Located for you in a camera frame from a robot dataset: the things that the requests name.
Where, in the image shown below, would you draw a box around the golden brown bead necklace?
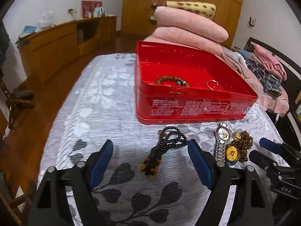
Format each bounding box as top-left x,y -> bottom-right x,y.
231,130 -> 254,163

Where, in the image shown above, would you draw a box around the yellow round pendant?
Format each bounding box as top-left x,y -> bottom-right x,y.
224,145 -> 240,165

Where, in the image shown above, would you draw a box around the silver wrist watch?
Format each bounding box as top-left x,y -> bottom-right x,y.
214,122 -> 231,162

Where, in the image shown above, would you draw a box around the silver bangle bracelet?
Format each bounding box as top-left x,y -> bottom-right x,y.
206,79 -> 221,91

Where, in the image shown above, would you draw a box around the black bead necklace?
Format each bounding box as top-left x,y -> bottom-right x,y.
140,126 -> 189,179

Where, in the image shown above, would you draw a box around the brown wooden bead bracelet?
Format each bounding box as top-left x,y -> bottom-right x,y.
155,75 -> 190,87

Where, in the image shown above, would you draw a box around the dark bed headboard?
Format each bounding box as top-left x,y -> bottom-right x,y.
244,37 -> 300,130

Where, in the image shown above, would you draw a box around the pink bed sheet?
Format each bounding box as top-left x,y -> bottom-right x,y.
221,47 -> 289,117

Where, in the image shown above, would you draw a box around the plaid folded shirt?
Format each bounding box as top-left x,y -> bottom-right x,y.
246,54 -> 282,97

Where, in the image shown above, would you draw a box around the folded pink cloth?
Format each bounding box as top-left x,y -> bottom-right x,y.
254,44 -> 287,81

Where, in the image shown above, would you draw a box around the wooden coat stand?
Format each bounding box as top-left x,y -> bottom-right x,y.
1,69 -> 35,129

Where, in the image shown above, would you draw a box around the red metal tin box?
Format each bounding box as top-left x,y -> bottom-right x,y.
135,41 -> 258,124

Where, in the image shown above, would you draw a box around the lower pink folded quilt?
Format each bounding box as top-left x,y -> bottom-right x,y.
144,27 -> 223,56

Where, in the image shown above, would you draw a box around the pink folded quilt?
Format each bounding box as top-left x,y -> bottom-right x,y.
144,27 -> 223,56
155,6 -> 229,43

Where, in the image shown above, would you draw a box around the yellow brown-spotted blanket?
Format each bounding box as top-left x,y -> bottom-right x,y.
166,1 -> 216,20

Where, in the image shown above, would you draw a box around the wooden sideboard cabinet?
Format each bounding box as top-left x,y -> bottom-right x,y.
17,15 -> 117,86

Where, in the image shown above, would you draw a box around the upper pink folded quilt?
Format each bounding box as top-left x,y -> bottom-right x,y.
155,6 -> 229,43

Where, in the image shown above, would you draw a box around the dark hanging jackets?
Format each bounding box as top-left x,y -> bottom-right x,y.
0,21 -> 10,65

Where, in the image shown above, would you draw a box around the blue folded cloth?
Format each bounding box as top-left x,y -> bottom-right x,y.
19,26 -> 36,38

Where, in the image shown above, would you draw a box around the white plastic bag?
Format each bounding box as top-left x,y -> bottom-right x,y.
36,11 -> 55,30

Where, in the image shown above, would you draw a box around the light blue electric kettle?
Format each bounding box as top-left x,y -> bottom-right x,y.
93,7 -> 104,17

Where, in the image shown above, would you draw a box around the red picture box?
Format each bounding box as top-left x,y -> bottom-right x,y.
81,1 -> 103,18

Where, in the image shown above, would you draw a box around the wall switch panel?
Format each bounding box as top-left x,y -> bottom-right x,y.
249,17 -> 256,27

